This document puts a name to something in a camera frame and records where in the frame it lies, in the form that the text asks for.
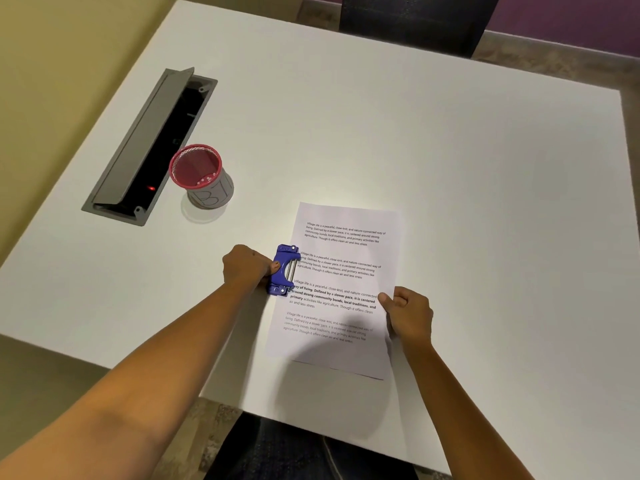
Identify person's right hand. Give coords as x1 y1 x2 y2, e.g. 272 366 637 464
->
378 287 434 349

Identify person's left hand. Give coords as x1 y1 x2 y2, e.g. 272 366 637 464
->
221 244 282 297

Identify blue hole punch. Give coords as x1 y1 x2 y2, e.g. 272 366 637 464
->
266 244 301 296

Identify printed white paper sheet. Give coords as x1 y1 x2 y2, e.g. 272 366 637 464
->
264 202 404 381

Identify person's right forearm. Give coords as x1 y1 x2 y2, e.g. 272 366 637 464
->
399 337 536 480

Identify person's left forearm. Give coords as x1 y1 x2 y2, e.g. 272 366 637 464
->
0 279 262 480

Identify red mesh pen cup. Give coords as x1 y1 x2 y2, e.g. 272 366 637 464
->
169 144 235 210

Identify person's dark trousers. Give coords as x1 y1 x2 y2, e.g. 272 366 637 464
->
202 411 420 480

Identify black chair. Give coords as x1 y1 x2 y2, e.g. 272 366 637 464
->
339 0 502 59

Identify grey table cable box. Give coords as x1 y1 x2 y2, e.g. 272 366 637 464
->
81 67 219 227

